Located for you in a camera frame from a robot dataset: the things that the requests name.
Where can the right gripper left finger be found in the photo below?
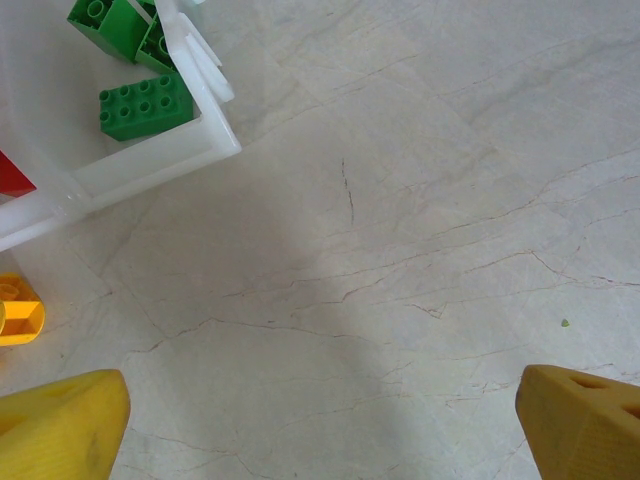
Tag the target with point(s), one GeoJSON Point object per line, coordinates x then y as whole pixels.
{"type": "Point", "coordinates": [55, 430]}

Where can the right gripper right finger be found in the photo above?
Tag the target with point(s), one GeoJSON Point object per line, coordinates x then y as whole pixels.
{"type": "Point", "coordinates": [585, 430]}

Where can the red lego brick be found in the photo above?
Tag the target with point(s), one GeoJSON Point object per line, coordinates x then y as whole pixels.
{"type": "Point", "coordinates": [12, 177]}

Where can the dark green lego brick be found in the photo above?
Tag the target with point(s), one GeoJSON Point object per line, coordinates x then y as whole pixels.
{"type": "Point", "coordinates": [145, 107]}

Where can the light green lego brick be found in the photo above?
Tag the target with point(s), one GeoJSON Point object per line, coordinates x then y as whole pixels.
{"type": "Point", "coordinates": [157, 50]}
{"type": "Point", "coordinates": [117, 30]}

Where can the yellow lego brick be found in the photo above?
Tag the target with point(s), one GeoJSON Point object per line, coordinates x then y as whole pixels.
{"type": "Point", "coordinates": [22, 320]}

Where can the white three-compartment container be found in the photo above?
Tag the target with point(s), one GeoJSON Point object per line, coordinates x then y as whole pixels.
{"type": "Point", "coordinates": [150, 160]}

